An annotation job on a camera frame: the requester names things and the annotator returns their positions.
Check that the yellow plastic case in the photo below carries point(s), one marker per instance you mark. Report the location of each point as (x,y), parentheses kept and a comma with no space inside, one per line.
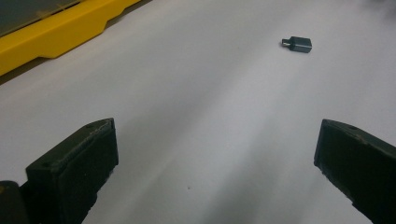
(46,34)

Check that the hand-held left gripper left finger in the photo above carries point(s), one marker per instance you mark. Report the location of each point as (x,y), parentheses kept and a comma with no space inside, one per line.
(73,169)

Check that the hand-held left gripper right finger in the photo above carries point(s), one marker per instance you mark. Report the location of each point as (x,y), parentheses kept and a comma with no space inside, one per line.
(358,165)

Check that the small black adapter plug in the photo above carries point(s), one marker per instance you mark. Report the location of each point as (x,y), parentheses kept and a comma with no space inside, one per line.
(299,44)

